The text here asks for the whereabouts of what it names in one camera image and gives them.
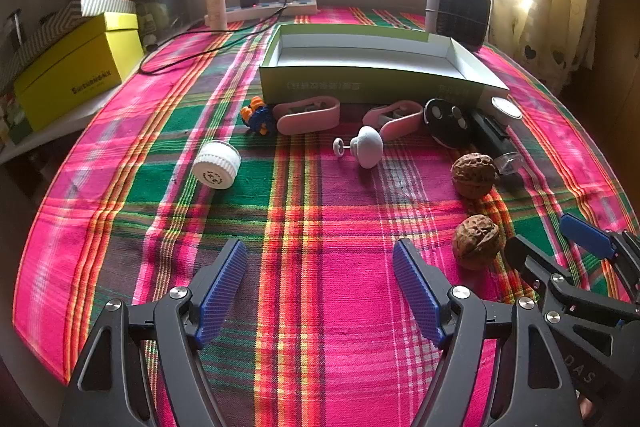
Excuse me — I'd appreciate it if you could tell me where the plaid tablecloth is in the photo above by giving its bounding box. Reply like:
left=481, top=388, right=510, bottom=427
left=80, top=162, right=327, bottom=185
left=12, top=5, right=640, bottom=427

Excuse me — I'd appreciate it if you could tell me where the white power strip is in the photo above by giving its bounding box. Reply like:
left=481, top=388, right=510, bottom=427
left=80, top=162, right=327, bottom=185
left=225, top=0, right=319, bottom=20

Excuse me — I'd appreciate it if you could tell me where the black oval device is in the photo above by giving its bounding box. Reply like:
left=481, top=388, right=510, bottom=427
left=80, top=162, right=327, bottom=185
left=423, top=99, right=473, bottom=150

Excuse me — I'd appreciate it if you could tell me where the pale green jar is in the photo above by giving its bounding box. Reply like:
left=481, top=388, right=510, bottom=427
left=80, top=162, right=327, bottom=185
left=137, top=2, right=168, bottom=38

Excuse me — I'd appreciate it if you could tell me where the green cardboard box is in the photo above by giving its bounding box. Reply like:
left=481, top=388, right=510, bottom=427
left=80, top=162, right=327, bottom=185
left=259, top=24, right=511, bottom=108

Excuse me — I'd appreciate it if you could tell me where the black device with clear end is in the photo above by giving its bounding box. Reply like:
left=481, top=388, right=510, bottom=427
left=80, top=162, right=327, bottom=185
left=467, top=107, right=523, bottom=178

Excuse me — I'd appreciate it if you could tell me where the black cable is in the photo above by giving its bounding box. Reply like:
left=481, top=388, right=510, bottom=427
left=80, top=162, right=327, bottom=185
left=139, top=0, right=291, bottom=76

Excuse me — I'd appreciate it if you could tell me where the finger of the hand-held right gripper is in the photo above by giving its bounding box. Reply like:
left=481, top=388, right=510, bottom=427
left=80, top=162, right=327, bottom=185
left=559, top=213, right=640, bottom=303
left=504, top=234, right=583, bottom=308

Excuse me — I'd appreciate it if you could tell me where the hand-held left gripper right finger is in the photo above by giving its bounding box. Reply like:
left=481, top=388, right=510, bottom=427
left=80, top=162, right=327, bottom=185
left=392, top=238, right=583, bottom=427

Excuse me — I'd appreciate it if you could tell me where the white knob with screw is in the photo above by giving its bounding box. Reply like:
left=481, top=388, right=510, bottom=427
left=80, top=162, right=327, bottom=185
left=333, top=126, right=385, bottom=170

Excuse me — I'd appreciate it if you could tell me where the yellow box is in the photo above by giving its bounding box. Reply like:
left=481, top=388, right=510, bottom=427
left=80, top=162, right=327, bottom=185
left=12, top=12, right=146, bottom=132

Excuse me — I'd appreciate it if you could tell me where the small fan heater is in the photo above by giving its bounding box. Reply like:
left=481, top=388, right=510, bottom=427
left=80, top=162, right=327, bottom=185
left=424, top=0, right=492, bottom=52

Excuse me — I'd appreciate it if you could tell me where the white ribbed round cap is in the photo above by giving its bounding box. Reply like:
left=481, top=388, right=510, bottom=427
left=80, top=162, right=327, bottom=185
left=192, top=141, right=242, bottom=190

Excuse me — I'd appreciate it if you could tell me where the orange and blue toy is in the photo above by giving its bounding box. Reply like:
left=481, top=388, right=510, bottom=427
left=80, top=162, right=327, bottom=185
left=240, top=97, right=275, bottom=136

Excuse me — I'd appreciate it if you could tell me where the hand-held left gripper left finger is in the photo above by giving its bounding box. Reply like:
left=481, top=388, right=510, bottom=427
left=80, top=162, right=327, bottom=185
left=59, top=238, right=249, bottom=427

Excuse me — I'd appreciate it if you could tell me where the person's right hand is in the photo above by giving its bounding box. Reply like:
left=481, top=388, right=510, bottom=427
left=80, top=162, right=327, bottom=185
left=577, top=394, right=601, bottom=423

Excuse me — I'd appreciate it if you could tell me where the walnut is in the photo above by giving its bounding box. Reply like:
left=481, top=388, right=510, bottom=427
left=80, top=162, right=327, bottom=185
left=451, top=215, right=502, bottom=271
left=451, top=153, right=498, bottom=198

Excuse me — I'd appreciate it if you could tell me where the pink clip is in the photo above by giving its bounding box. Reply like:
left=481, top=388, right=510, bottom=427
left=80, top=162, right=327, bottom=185
left=272, top=98, right=342, bottom=135
left=362, top=100, right=425, bottom=140

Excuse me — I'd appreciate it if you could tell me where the striped box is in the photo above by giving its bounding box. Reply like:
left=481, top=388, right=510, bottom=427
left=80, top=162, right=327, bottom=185
left=0, top=0, right=138, bottom=80

